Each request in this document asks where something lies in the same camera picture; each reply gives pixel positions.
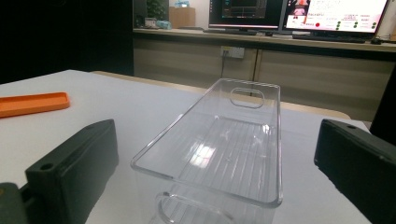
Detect clear plastic storage box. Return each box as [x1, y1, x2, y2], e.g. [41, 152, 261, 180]
[130, 77, 284, 224]

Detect brown cardboard box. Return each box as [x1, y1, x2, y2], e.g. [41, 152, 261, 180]
[168, 6, 197, 30]

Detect teal packet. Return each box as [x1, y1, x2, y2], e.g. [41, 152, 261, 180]
[155, 20, 173, 31]

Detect long wooden counter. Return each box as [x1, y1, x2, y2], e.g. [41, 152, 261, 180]
[133, 27, 396, 123]

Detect bright-screen computer monitor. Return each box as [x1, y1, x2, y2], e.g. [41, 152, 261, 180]
[282, 0, 390, 35]

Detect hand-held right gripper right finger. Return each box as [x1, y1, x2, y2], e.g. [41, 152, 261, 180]
[313, 119, 396, 224]

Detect orange phone case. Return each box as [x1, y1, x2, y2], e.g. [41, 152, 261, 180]
[0, 91, 71, 119]

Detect green potted plant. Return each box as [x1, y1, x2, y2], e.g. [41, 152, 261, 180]
[145, 0, 170, 21]

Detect black curtain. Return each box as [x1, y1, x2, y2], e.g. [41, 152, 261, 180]
[0, 0, 135, 86]

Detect black power cable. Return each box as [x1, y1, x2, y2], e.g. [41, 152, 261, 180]
[220, 50, 227, 79]

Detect black keyboard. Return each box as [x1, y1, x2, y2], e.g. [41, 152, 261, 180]
[291, 33, 367, 45]
[203, 28, 260, 36]

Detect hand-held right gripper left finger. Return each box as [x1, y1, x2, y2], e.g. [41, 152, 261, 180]
[25, 119, 120, 224]

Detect white wall socket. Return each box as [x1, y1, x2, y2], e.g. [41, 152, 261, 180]
[219, 45, 246, 60]

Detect dark-screen computer monitor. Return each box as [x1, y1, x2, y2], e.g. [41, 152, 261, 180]
[207, 0, 286, 31]

